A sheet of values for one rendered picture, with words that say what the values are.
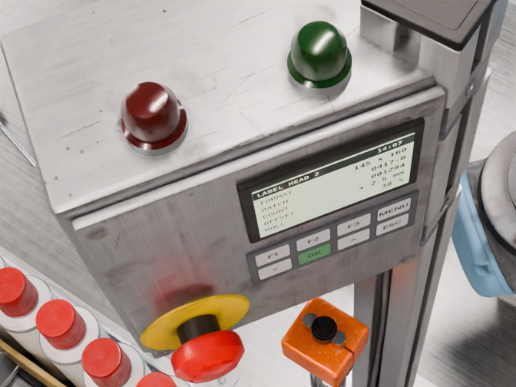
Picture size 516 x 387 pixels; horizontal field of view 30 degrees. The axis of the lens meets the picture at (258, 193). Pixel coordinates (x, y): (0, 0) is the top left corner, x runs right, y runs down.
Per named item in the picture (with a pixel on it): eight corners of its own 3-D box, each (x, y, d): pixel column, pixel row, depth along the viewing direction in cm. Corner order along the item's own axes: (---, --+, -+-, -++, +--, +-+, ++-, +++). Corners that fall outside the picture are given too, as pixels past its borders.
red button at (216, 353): (155, 324, 49) (173, 378, 47) (226, 297, 49) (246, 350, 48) (167, 346, 52) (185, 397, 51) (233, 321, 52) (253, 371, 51)
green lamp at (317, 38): (278, 54, 39) (274, 20, 37) (337, 32, 40) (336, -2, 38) (301, 104, 38) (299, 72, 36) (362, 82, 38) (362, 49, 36)
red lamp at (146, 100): (116, 112, 39) (103, 81, 37) (176, 90, 39) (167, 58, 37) (134, 165, 38) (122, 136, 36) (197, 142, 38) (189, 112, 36)
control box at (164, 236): (97, 216, 58) (-6, 31, 41) (358, 120, 59) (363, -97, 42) (147, 370, 54) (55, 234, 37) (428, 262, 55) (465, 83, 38)
